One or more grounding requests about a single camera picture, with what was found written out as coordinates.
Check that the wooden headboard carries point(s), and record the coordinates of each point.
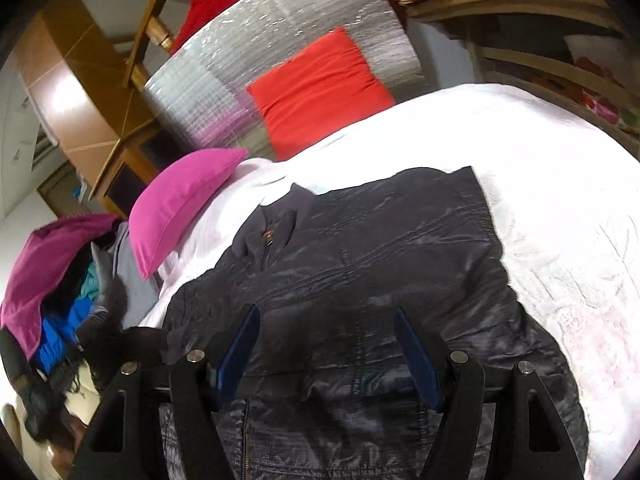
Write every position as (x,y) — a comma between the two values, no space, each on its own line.
(155,20)

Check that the white bed blanket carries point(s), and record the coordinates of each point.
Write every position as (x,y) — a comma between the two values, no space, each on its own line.
(540,200)

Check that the floral cloth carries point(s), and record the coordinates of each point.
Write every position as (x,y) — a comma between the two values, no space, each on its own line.
(600,75)

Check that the blue garment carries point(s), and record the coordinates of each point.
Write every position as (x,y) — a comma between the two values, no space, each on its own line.
(57,332)

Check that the pink pillow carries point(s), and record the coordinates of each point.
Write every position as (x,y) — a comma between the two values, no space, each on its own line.
(175,205)

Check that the wooden nightstand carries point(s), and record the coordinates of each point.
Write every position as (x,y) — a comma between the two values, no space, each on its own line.
(127,160)

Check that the silver foil insulation sheet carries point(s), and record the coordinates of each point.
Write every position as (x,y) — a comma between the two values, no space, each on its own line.
(280,55)

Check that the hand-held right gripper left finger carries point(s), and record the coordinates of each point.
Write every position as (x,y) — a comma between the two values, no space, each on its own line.
(239,347)

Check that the black quilted jacket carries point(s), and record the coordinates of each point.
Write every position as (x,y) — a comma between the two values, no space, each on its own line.
(360,260)

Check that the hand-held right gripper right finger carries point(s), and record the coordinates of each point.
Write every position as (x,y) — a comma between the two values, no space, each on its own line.
(417,355)

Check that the wooden shelf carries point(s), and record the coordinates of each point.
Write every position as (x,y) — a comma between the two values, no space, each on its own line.
(540,35)

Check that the orange-red cushion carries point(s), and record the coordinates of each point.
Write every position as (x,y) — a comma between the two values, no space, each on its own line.
(315,90)

